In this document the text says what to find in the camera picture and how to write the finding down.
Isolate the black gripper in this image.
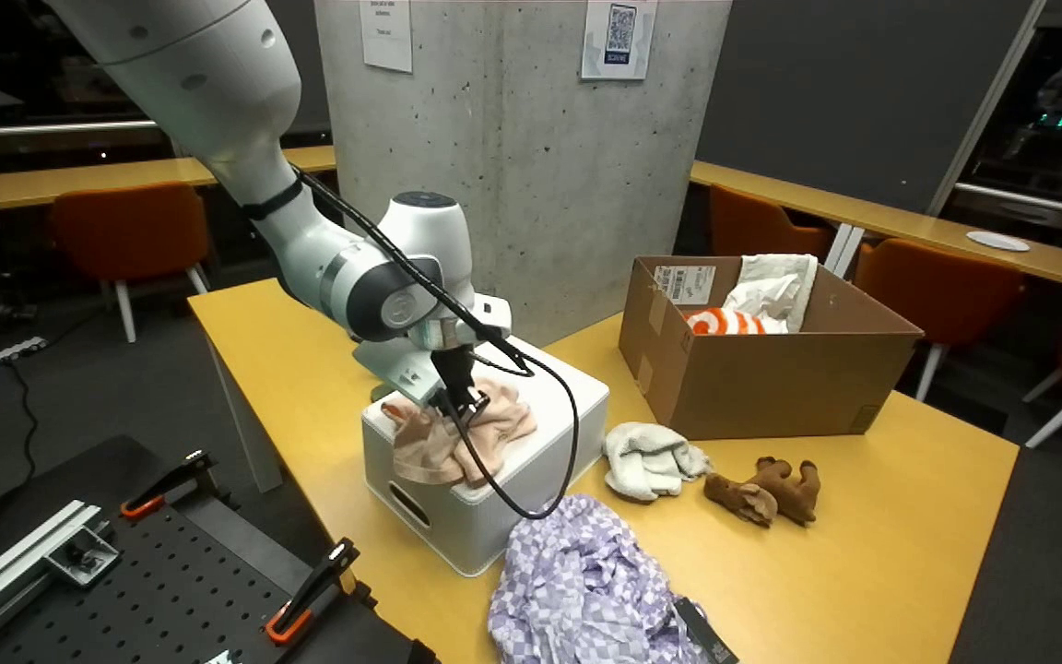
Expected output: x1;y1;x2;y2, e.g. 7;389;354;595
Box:
428;338;495;428

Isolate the light pink shirt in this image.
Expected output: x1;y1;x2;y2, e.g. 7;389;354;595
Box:
378;376;545;494

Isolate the white plastic container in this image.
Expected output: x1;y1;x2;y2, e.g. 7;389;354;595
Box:
359;346;615;579

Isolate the grey white cloth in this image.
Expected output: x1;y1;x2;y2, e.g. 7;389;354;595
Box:
598;417;717;504

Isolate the purple patterned cloth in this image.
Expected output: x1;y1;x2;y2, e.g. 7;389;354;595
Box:
485;491;717;664

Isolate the black orange clamp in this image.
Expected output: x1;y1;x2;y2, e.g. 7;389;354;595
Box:
116;446;219;524
262;534;366;648

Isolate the orange white striped item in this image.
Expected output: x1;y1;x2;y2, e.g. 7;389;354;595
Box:
684;308;792;338

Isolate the cardboard box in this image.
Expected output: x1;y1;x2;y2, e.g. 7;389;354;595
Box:
615;252;931;442

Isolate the brown stuffed toy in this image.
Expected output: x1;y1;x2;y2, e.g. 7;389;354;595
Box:
702;449;828;530

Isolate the black flat object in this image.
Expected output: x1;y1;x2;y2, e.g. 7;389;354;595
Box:
674;595;743;664

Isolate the white plastic bag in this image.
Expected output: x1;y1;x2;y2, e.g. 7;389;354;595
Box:
718;252;828;337

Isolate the black perforated breadboard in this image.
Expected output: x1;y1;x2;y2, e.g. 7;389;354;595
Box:
0;434;438;664

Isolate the plain white paper notice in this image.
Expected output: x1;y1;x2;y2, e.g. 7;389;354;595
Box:
359;0;418;78

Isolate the white QR code poster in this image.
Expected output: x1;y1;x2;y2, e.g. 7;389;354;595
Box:
574;0;662;86

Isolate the long wooden desk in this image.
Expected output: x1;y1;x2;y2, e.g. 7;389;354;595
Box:
685;157;1062;308

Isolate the white plate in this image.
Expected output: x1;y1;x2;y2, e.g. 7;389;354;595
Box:
963;224;1037;257

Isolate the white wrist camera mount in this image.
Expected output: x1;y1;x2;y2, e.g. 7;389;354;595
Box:
350;337;445;408

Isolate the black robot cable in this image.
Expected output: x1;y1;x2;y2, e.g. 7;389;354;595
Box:
293;170;587;524

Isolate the aluminium extrusion rail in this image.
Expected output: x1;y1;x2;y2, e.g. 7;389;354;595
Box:
0;494;125;633

